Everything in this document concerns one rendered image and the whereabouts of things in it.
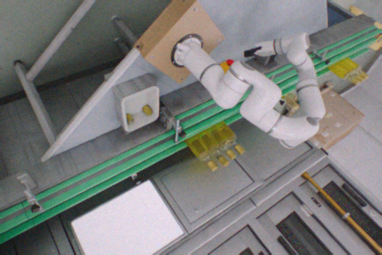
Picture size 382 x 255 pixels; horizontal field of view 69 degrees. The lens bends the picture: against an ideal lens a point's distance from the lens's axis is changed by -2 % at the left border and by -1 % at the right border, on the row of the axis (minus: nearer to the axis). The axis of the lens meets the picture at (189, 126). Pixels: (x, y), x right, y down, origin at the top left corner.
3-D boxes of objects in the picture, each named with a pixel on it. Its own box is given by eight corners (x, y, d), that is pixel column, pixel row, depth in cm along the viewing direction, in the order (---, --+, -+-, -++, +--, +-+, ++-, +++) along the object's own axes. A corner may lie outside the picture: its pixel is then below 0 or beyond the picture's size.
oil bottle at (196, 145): (177, 133, 148) (201, 164, 138) (178, 127, 144) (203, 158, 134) (186, 129, 150) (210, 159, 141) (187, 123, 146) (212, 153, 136)
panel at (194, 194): (68, 224, 126) (99, 295, 111) (66, 221, 124) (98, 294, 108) (221, 140, 163) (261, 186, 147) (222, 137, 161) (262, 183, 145)
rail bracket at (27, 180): (22, 179, 117) (39, 224, 107) (5, 159, 104) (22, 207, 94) (34, 174, 119) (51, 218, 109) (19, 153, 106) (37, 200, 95)
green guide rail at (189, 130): (173, 127, 140) (182, 139, 136) (173, 126, 139) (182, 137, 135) (367, 34, 211) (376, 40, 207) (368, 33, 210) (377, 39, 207)
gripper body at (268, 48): (283, 40, 130) (262, 45, 138) (274, 36, 122) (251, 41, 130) (285, 56, 130) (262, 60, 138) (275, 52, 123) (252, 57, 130)
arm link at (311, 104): (287, 83, 104) (268, 102, 117) (300, 134, 95) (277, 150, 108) (324, 87, 109) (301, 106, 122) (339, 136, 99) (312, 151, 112)
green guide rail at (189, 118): (174, 118, 134) (183, 129, 130) (174, 116, 133) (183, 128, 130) (373, 26, 205) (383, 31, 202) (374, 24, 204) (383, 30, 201)
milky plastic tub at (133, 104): (117, 121, 132) (126, 133, 128) (111, 86, 114) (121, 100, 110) (150, 106, 139) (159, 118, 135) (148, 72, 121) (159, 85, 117)
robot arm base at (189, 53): (163, 57, 108) (185, 82, 100) (182, 30, 103) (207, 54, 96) (186, 66, 120) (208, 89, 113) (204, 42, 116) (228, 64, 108)
